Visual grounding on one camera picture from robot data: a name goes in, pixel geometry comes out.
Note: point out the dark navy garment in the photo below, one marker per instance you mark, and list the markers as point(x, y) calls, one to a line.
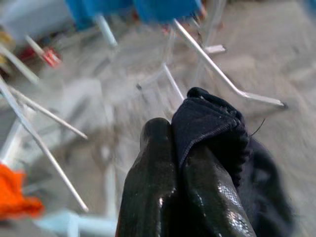
point(209, 118)

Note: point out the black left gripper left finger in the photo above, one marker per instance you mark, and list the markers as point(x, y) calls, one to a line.
point(150, 185)

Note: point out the orange cloth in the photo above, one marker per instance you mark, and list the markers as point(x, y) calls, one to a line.
point(14, 195)

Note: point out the pale plastic folding table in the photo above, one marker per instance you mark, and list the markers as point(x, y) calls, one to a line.
point(209, 61)

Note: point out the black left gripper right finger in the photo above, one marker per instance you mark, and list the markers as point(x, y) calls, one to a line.
point(212, 202)

